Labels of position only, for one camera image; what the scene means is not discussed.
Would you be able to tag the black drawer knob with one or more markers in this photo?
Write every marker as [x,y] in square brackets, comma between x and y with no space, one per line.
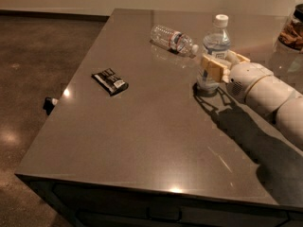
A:
[49,105]

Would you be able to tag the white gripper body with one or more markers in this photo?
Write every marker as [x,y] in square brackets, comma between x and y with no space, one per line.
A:
[247,78]

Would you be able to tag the black snack packet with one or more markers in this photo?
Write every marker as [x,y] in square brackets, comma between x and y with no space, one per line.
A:
[111,81]

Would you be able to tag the dark cabinet drawer front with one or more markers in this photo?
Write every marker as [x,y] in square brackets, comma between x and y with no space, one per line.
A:
[96,205]

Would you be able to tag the glass jar with snacks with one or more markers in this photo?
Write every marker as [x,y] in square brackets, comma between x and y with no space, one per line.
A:
[291,34]

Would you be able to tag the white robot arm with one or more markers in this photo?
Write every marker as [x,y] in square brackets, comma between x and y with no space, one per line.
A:
[257,87]

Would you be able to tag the clear plastic bottle red label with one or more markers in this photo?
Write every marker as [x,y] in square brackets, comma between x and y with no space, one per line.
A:
[173,40]

